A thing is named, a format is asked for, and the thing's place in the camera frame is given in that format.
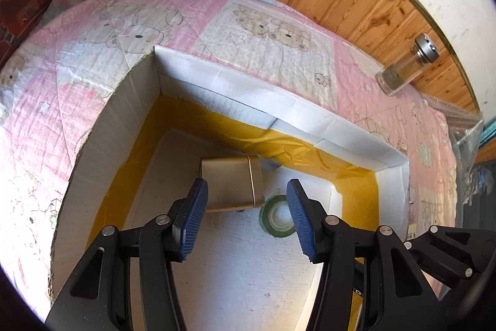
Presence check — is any green tape roll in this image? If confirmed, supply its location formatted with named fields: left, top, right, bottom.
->
left=259, top=195, right=295, bottom=239

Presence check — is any gold metal tin box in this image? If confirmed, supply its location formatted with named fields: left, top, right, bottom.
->
left=200, top=155, right=265, bottom=212

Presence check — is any white cardboard box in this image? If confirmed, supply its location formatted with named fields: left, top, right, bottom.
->
left=51, top=47, right=410, bottom=330

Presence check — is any pink cartoon bear quilt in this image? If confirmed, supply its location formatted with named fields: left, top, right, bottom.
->
left=1, top=0, right=457, bottom=318

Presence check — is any glass bottle with metal lid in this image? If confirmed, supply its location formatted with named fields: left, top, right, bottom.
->
left=376, top=33, right=440, bottom=96

